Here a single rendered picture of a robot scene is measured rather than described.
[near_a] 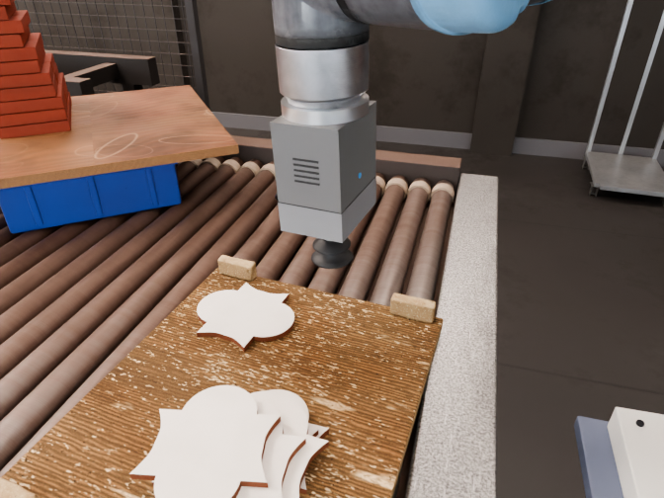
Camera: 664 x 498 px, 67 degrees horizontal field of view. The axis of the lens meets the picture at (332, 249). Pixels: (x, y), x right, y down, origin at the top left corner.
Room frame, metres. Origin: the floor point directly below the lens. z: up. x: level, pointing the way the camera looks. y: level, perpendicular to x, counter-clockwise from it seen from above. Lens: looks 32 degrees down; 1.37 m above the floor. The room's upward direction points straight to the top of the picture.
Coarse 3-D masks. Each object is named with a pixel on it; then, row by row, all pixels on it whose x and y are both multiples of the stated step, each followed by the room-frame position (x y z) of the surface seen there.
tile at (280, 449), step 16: (256, 400) 0.35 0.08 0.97; (272, 432) 0.31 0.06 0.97; (272, 448) 0.29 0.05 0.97; (288, 448) 0.29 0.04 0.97; (272, 464) 0.28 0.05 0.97; (288, 464) 0.28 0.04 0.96; (272, 480) 0.26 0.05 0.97; (240, 496) 0.25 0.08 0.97; (256, 496) 0.25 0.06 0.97; (272, 496) 0.25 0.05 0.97
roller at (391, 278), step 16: (416, 192) 0.95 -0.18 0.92; (416, 208) 0.88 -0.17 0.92; (400, 224) 0.82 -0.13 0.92; (416, 224) 0.82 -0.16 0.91; (400, 240) 0.75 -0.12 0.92; (400, 256) 0.70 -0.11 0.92; (384, 272) 0.66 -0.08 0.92; (400, 272) 0.66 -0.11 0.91; (384, 288) 0.61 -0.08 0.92; (400, 288) 0.63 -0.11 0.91; (384, 304) 0.57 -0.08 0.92
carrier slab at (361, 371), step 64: (192, 320) 0.52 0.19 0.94; (320, 320) 0.52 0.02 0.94; (384, 320) 0.52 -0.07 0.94; (128, 384) 0.40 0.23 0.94; (192, 384) 0.40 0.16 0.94; (256, 384) 0.40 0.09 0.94; (320, 384) 0.40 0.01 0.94; (384, 384) 0.40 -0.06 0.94; (64, 448) 0.32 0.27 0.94; (128, 448) 0.32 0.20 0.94; (384, 448) 0.32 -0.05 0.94
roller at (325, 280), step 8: (376, 176) 1.02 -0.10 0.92; (376, 184) 1.00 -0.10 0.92; (384, 184) 1.02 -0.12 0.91; (376, 192) 0.97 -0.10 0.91; (376, 200) 0.95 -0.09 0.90; (368, 216) 0.87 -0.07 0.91; (360, 224) 0.82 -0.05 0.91; (352, 232) 0.78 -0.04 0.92; (360, 232) 0.80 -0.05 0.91; (352, 240) 0.76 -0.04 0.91; (352, 248) 0.75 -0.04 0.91; (320, 272) 0.66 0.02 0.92; (328, 272) 0.65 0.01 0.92; (336, 272) 0.66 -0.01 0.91; (344, 272) 0.69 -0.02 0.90; (312, 280) 0.64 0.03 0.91; (320, 280) 0.63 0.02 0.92; (328, 280) 0.64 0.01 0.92; (336, 280) 0.65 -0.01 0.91; (312, 288) 0.61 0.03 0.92; (320, 288) 0.61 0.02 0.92; (328, 288) 0.62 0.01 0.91; (336, 288) 0.64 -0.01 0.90
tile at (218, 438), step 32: (160, 416) 0.32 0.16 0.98; (192, 416) 0.32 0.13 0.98; (224, 416) 0.32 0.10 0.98; (256, 416) 0.32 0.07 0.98; (160, 448) 0.29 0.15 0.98; (192, 448) 0.29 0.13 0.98; (224, 448) 0.29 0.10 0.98; (256, 448) 0.29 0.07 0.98; (160, 480) 0.26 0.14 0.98; (192, 480) 0.26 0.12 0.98; (224, 480) 0.26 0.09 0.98; (256, 480) 0.26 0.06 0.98
